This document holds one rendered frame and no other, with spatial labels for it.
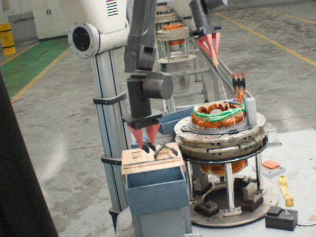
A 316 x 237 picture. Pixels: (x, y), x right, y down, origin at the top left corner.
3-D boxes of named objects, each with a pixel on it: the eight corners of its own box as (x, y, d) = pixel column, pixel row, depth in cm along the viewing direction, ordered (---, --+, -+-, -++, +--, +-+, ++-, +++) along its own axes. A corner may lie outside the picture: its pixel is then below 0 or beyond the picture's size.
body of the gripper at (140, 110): (163, 119, 126) (161, 93, 123) (130, 128, 122) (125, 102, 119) (154, 113, 131) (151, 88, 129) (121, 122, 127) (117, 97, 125)
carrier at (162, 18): (149, 37, 651) (146, 17, 643) (170, 33, 675) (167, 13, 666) (166, 38, 622) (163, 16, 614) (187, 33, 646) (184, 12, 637)
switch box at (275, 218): (293, 231, 142) (292, 216, 140) (264, 227, 147) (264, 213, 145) (298, 222, 147) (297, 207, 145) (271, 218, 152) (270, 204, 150)
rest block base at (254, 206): (240, 209, 157) (240, 204, 156) (251, 199, 163) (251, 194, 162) (253, 212, 154) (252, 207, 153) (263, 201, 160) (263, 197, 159)
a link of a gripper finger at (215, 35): (227, 52, 151) (218, 26, 152) (211, 55, 147) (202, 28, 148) (214, 58, 157) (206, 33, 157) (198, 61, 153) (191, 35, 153)
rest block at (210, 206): (207, 203, 161) (207, 198, 160) (218, 208, 157) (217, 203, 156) (199, 208, 159) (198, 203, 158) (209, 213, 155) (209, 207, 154)
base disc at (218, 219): (295, 211, 152) (295, 209, 151) (186, 236, 147) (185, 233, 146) (258, 169, 189) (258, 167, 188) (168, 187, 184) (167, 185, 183)
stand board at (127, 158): (185, 171, 137) (184, 164, 136) (123, 181, 135) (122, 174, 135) (178, 148, 156) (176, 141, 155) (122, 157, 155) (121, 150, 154)
